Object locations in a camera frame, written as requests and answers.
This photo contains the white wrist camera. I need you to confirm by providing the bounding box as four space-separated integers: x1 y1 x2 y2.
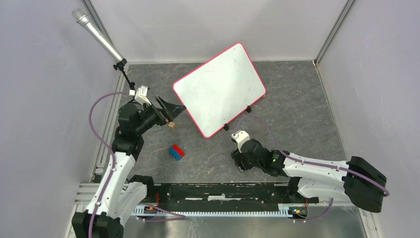
129 85 152 106
231 130 250 153

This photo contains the pink framed whiteboard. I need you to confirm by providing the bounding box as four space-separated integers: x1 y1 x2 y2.
172 42 266 138

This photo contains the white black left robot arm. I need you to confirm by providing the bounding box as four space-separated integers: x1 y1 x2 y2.
72 96 186 238

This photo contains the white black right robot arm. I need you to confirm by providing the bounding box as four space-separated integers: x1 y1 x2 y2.
231 139 389 213

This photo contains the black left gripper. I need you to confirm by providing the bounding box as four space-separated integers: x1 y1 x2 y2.
135 95 186 135

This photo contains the red blue toy block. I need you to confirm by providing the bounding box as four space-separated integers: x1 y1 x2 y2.
169 144 185 161

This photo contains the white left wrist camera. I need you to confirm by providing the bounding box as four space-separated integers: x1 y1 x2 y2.
129 85 152 106

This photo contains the silver microphone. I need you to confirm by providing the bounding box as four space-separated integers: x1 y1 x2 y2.
72 8 127 70

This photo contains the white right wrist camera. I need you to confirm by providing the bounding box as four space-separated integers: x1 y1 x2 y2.
231 130 250 153

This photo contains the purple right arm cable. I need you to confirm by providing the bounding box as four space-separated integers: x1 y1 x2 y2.
233 115 390 223

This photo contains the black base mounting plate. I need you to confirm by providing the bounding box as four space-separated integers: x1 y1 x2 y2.
143 182 319 212

